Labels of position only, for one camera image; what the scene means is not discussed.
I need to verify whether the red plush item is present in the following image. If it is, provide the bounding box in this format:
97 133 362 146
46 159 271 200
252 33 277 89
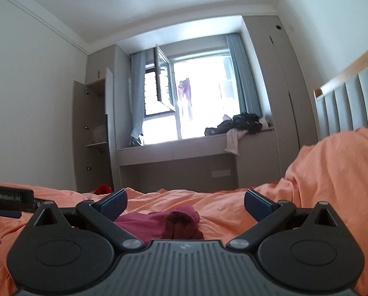
95 184 114 196

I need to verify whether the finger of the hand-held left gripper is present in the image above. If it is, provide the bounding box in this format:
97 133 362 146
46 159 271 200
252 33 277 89
0 209 22 219

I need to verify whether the white hanging cloth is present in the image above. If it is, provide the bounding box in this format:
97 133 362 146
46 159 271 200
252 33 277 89
225 129 250 156

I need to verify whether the window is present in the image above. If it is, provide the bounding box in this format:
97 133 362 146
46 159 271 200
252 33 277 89
142 44 243 145

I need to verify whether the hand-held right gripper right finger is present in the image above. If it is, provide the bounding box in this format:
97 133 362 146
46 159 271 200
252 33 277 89
226 189 346 251

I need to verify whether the grey window bench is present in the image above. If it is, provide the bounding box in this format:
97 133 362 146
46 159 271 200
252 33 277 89
115 127 277 192

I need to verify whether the open grey cabinet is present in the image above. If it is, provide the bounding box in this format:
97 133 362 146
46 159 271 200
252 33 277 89
72 67 117 193

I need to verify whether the grey padded headboard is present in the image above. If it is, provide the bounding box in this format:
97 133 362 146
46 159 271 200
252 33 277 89
313 41 368 144

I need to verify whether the pile of dark clothes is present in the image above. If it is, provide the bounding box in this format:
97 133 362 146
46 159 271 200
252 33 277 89
204 113 263 137

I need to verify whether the pale blue curtain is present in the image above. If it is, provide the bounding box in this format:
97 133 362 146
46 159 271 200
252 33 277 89
129 50 156 146
225 32 263 121

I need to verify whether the orange duvet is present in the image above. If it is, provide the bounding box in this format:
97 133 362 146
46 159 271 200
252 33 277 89
0 127 368 296

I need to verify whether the grey wardrobe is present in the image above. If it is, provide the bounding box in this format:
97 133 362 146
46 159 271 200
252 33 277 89
242 15 319 181

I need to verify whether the white wall socket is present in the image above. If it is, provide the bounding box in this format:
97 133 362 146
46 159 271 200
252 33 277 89
211 168 235 178

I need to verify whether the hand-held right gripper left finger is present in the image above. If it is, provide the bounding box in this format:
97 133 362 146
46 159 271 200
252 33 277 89
33 188 145 251

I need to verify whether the purple garment hanging outside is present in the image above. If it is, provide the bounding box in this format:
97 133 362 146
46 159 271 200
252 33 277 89
177 78 194 121

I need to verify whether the maroon shirt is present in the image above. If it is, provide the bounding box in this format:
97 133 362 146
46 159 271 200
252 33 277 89
114 205 205 241

